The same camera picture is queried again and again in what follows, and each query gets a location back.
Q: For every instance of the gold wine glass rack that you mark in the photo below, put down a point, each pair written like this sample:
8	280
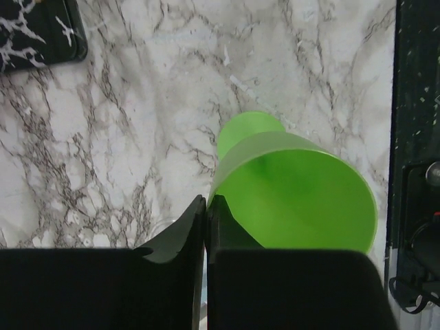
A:
36	34

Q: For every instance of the green wine glass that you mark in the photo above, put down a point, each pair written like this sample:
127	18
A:
287	192

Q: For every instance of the clear wine glass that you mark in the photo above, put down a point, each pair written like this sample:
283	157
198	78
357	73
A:
158	236

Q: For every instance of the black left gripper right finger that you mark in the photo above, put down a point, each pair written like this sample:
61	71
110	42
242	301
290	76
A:
250	287

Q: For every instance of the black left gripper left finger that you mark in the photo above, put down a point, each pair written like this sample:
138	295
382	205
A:
108	288

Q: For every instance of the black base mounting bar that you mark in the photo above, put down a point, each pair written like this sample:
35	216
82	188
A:
412	239

